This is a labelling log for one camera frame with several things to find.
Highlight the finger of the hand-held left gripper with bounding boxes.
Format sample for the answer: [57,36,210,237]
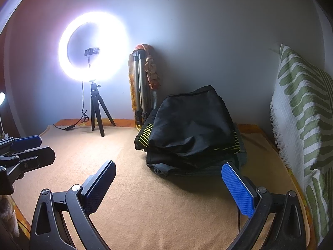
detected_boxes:
[0,146,56,178]
[0,135,42,153]

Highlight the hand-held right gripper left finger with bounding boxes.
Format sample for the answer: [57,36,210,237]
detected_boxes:
[30,160,117,250]

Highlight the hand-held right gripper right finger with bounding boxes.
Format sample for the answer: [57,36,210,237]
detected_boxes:
[221,161,307,250]

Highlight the black pants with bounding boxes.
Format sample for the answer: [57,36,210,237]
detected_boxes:
[149,85,236,158]

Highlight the person's left hand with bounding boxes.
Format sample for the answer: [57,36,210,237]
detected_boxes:
[0,195,20,240]

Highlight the white desk lamp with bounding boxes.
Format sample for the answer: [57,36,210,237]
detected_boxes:
[0,92,6,136]

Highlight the beige blanket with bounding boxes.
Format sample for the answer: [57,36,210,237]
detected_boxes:
[10,124,310,250]

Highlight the folded dark clothes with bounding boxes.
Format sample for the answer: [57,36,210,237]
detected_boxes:
[146,146,247,179]

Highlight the black yellow striped folded garment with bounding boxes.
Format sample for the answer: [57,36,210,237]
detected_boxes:
[134,121,246,157]

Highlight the small black tripod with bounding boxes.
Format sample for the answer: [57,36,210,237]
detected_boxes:
[89,79,116,138]

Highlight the folded silver tripod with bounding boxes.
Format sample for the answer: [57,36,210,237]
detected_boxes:
[131,51,154,125]

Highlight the orange patterned cloth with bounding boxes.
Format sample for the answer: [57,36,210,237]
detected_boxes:
[127,43,160,129]

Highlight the black ring light cable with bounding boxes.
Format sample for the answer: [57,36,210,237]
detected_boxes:
[53,81,90,131]

